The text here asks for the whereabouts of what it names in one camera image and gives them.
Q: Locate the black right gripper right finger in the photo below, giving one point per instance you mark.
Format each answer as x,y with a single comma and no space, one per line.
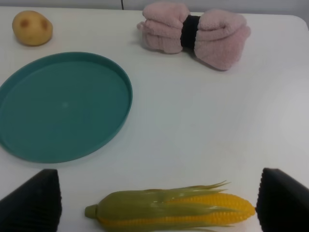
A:
283,203

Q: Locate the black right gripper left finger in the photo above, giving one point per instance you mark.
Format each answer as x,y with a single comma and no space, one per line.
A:
33,207

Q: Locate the yellow green toy corn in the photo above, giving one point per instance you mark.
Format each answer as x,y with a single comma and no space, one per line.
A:
193,208

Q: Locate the teal round plate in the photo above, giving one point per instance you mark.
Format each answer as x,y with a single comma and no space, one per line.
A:
63,107

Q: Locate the yellow potato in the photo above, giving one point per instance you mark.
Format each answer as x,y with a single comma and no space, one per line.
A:
32,28

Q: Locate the pink rolled towel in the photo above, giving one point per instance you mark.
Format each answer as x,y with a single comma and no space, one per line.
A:
217,37

